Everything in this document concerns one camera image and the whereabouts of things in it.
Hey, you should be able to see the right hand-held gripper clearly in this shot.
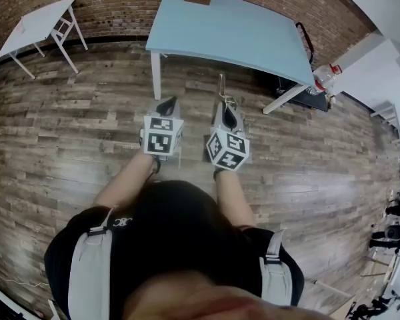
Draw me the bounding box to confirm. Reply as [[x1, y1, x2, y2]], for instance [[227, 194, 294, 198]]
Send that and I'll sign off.
[[205, 100, 251, 173]]

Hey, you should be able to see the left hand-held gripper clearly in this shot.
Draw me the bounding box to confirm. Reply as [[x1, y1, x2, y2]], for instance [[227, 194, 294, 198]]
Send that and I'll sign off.
[[139, 96, 185, 162]]

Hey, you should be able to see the person's left forearm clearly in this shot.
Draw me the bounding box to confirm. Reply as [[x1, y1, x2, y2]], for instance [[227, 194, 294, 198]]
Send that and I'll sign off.
[[93, 150, 158, 213]]

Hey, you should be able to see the person's right forearm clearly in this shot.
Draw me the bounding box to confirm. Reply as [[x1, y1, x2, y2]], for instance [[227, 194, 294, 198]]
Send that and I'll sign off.
[[214, 169, 258, 230]]

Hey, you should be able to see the person's black shirt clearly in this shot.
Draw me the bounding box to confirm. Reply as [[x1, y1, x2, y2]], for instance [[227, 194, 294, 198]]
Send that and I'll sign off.
[[44, 179, 306, 320]]

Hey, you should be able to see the light blue table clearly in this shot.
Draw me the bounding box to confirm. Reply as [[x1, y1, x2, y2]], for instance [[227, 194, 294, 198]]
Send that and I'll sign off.
[[145, 0, 317, 115]]

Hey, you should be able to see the clear plastic bottle red cap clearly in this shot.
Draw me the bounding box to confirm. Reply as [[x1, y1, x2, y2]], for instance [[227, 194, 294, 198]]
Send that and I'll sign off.
[[312, 63, 343, 95]]

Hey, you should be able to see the person's face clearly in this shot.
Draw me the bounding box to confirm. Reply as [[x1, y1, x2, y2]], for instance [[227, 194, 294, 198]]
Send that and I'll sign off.
[[123, 271, 336, 320]]

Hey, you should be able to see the white table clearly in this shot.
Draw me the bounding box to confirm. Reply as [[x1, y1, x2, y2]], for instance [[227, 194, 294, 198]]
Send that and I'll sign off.
[[0, 0, 78, 80]]

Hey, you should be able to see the grey backpack strap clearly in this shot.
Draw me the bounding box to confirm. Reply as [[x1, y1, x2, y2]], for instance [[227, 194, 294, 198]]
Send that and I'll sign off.
[[259, 227, 295, 309], [67, 205, 117, 320]]

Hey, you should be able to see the black cart with striped handle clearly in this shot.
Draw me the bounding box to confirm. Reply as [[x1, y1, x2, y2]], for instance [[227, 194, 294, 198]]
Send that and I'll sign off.
[[274, 21, 331, 113]]

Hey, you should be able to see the black camera equipment cluster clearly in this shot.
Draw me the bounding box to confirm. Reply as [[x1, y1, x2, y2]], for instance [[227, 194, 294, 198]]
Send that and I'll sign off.
[[368, 165, 400, 256]]

